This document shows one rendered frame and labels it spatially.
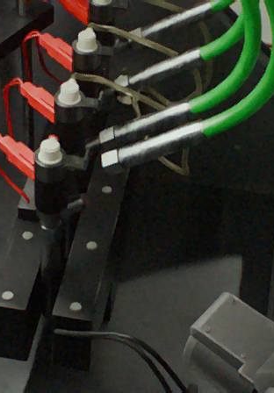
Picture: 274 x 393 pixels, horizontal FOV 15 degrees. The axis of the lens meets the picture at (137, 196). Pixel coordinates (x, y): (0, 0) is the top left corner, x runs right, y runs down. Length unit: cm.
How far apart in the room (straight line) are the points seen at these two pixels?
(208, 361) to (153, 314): 44
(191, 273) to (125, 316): 10
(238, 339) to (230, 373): 3
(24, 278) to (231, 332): 33
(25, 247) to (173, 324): 22
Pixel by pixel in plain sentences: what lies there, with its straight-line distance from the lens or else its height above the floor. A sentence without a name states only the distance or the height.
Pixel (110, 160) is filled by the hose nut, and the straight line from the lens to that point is 86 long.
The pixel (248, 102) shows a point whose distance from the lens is 80.
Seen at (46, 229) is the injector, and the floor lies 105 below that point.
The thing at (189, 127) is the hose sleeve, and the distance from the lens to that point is 83.
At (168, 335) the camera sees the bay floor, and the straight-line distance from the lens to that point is 114.
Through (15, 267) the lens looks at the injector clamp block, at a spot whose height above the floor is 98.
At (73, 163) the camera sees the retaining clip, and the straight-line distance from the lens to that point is 88.
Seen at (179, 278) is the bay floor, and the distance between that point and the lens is 119.
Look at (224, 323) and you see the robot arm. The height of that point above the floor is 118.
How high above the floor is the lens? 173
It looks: 45 degrees down
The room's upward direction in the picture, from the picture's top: 4 degrees clockwise
